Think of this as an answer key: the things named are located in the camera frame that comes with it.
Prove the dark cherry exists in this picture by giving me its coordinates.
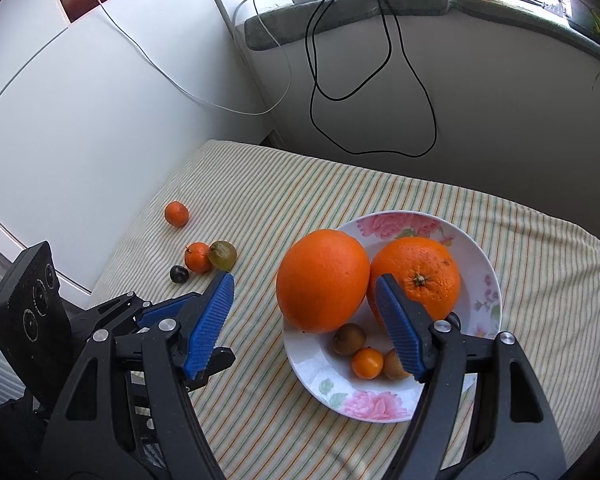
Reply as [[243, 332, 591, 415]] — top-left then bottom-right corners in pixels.
[[169, 266, 189, 284]]

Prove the small tangerine with stem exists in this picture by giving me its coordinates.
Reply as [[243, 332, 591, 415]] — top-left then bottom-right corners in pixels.
[[184, 242, 212, 274]]

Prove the green grape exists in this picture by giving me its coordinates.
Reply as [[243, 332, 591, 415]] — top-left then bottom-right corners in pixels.
[[208, 240, 237, 272]]

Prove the large smooth orange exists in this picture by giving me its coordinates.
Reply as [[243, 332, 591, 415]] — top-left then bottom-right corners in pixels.
[[276, 230, 370, 334]]

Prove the brown longan fruit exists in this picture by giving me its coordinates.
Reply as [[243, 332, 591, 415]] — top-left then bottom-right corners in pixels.
[[332, 323, 366, 356]]

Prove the small orange kumquat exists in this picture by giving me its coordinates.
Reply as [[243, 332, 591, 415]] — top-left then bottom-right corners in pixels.
[[350, 348, 385, 380]]

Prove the large orange with stem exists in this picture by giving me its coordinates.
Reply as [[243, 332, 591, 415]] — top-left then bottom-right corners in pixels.
[[366, 237, 462, 328]]

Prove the striped tablecloth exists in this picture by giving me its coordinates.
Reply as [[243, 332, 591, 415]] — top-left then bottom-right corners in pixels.
[[91, 141, 600, 479]]

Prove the white cable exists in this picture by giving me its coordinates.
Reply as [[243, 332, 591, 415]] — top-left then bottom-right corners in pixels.
[[74, 0, 294, 117]]

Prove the black cable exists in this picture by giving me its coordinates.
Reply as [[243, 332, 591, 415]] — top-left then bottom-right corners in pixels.
[[304, 0, 439, 158]]

